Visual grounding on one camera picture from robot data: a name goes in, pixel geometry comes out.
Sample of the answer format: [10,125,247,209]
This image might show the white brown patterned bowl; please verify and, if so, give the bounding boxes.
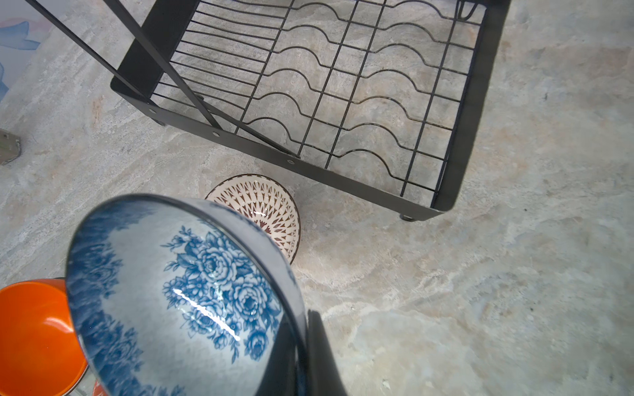
[206,173,300,262]

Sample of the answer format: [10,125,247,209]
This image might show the black wire dish rack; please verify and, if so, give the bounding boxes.
[24,0,512,222]

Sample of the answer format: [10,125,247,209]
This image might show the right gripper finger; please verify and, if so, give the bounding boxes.
[297,310,348,396]

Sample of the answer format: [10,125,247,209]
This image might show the orange bowl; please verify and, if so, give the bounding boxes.
[1,278,88,395]

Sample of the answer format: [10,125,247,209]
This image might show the blue floral bowl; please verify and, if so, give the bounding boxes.
[66,194,307,395]

